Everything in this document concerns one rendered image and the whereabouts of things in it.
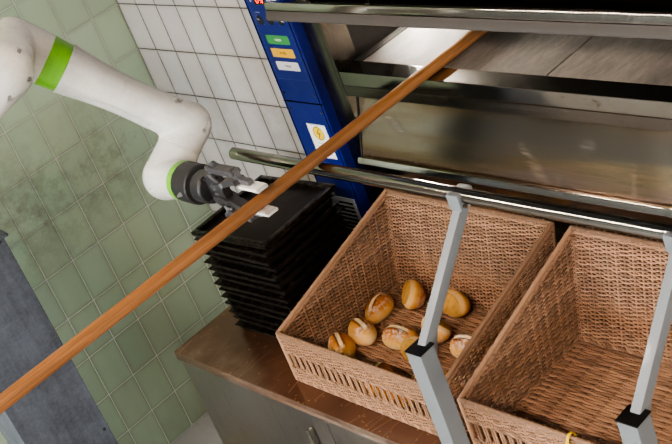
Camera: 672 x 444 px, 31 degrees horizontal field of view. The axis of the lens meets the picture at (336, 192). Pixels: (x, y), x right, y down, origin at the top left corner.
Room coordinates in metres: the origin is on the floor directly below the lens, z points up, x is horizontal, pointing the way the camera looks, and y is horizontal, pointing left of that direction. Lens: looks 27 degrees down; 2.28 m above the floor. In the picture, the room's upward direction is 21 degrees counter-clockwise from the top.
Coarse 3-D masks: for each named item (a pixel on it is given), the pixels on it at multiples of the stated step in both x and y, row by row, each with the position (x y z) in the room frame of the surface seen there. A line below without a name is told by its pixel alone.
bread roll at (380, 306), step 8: (376, 296) 2.60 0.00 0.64; (384, 296) 2.60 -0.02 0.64; (368, 304) 2.58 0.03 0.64; (376, 304) 2.57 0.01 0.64; (384, 304) 2.57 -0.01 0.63; (392, 304) 2.59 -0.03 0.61; (368, 312) 2.57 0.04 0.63; (376, 312) 2.56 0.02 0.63; (384, 312) 2.56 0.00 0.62; (368, 320) 2.56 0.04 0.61; (376, 320) 2.55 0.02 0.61
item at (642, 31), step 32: (320, 0) 2.69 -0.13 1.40; (352, 0) 2.60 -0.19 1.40; (384, 0) 2.53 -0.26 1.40; (416, 0) 2.45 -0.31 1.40; (448, 0) 2.39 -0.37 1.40; (480, 0) 2.32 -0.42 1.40; (512, 0) 2.26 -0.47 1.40; (544, 0) 2.20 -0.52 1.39; (576, 0) 2.14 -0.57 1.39; (608, 0) 2.08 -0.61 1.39; (640, 0) 2.03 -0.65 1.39; (544, 32) 2.03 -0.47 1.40; (576, 32) 1.97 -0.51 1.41; (608, 32) 1.91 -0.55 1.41; (640, 32) 1.86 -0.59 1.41
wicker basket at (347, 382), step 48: (384, 192) 2.73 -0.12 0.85; (384, 240) 2.70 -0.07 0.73; (432, 240) 2.59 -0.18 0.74; (480, 240) 2.46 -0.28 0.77; (528, 240) 2.34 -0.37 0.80; (336, 288) 2.59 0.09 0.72; (384, 288) 2.67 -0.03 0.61; (480, 288) 2.46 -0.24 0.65; (528, 288) 2.22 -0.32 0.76; (288, 336) 2.44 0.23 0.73; (480, 336) 2.11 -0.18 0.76; (336, 384) 2.33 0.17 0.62; (384, 384) 2.18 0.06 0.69; (432, 432) 2.08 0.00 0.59
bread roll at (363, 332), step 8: (352, 320) 2.54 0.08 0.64; (360, 320) 2.52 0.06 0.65; (352, 328) 2.51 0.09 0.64; (360, 328) 2.50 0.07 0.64; (368, 328) 2.49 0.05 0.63; (352, 336) 2.51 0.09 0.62; (360, 336) 2.48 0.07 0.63; (368, 336) 2.48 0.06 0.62; (376, 336) 2.49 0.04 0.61; (360, 344) 2.49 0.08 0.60; (368, 344) 2.48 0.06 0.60
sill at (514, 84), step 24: (360, 72) 2.73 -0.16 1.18; (384, 72) 2.68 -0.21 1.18; (408, 72) 2.62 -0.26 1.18; (456, 72) 2.52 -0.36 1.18; (480, 72) 2.47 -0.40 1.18; (456, 96) 2.48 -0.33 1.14; (480, 96) 2.41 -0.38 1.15; (504, 96) 2.35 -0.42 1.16; (528, 96) 2.30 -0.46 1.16; (552, 96) 2.24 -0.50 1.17; (576, 96) 2.19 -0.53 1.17; (600, 96) 2.14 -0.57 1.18; (624, 96) 2.10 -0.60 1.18; (648, 96) 2.06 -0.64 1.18
